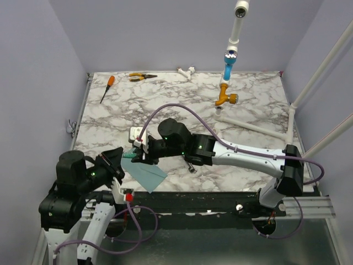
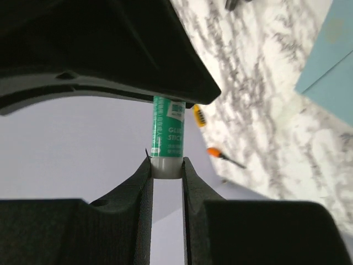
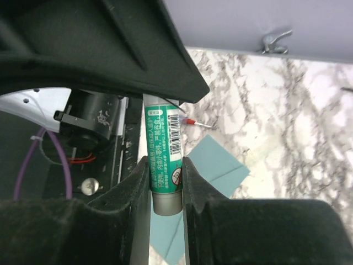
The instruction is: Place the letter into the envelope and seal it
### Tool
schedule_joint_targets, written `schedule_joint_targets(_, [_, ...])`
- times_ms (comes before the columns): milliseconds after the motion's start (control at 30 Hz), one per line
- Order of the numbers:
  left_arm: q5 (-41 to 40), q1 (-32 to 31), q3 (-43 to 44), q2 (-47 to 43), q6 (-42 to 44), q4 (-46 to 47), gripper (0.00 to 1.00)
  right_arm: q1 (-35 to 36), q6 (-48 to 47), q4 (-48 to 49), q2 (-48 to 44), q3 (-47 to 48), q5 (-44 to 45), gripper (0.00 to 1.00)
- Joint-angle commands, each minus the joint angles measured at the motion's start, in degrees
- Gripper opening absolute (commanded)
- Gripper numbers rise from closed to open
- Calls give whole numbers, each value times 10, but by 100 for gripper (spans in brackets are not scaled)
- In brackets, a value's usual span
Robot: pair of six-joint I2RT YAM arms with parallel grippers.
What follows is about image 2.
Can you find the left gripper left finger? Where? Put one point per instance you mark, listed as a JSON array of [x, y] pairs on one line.
[[120, 223]]

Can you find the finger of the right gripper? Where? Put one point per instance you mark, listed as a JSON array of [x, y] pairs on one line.
[[116, 49]]

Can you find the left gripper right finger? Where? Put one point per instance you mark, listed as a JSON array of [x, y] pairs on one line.
[[196, 192]]

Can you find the green glue tube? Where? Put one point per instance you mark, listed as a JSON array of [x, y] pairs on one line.
[[167, 138]]

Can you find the orange handled screwdriver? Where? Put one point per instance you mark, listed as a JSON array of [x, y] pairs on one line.
[[219, 154]]

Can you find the yellow handled pliers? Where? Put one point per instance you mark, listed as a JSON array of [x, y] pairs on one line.
[[199, 116]]

